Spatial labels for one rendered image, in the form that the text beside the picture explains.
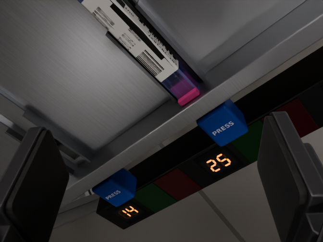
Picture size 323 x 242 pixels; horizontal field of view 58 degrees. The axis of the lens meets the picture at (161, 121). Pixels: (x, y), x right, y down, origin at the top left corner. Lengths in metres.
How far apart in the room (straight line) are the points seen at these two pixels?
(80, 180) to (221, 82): 0.13
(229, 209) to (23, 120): 0.82
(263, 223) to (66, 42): 0.85
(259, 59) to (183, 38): 0.05
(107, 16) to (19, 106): 0.10
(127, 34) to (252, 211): 0.84
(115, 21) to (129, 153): 0.09
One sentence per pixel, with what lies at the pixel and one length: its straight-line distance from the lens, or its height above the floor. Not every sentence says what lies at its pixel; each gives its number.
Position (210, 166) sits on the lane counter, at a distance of 0.26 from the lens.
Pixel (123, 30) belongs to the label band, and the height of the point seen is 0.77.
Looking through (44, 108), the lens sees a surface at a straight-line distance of 0.22.
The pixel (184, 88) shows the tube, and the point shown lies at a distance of 0.18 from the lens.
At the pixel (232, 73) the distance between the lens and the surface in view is 0.17.
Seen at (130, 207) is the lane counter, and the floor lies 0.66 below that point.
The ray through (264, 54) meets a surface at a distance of 0.17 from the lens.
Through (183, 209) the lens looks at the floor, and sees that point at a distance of 1.04.
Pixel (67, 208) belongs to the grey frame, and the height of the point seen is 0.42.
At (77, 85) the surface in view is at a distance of 0.20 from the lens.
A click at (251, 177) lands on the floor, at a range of 0.93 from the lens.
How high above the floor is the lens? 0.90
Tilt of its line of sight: 61 degrees down
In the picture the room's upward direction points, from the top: 92 degrees counter-clockwise
